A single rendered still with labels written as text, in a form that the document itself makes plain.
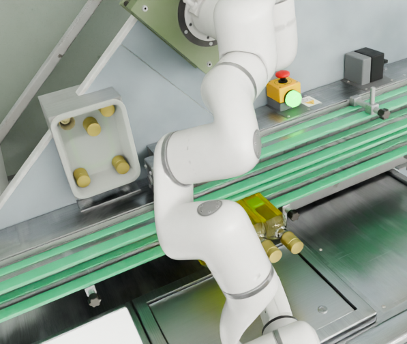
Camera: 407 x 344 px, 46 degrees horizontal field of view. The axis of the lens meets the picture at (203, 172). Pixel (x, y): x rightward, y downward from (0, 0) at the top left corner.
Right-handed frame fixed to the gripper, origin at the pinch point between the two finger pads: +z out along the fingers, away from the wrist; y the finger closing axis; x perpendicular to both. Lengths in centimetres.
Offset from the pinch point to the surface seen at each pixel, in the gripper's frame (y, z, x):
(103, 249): 4.6, 14.6, 32.6
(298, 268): -12.5, 11.3, -12.7
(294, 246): 1.0, 5.2, -9.8
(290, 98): 20, 41, -22
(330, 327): -11.8, -8.2, -12.7
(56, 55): 29, 91, 42
